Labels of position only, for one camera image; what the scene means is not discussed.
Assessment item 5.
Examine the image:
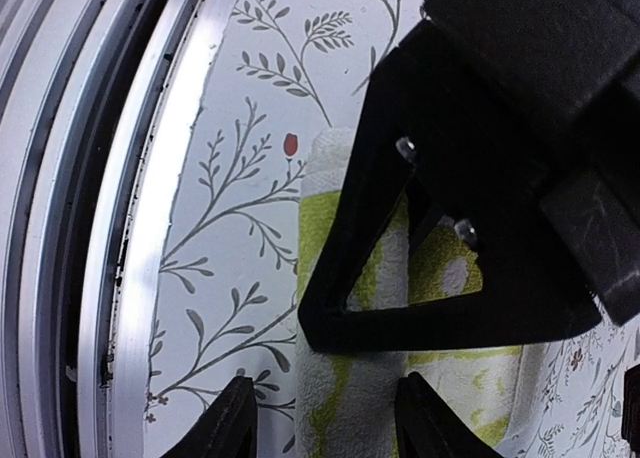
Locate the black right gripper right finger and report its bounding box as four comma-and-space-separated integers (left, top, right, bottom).
395, 372, 500, 458

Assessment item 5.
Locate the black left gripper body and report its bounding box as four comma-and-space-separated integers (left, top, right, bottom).
424, 0, 639, 325

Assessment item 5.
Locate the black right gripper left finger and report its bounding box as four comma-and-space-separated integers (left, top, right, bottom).
162, 376, 258, 458

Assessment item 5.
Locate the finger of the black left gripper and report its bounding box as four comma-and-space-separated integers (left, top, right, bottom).
298, 21, 600, 355

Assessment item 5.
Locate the green crocodile pattern towel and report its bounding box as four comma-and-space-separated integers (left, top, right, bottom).
294, 127, 522, 457

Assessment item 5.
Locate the floral patterned table mat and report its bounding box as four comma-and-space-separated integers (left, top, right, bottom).
144, 0, 639, 457

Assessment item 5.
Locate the aluminium front rail base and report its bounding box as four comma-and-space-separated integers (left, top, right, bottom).
1, 0, 236, 457

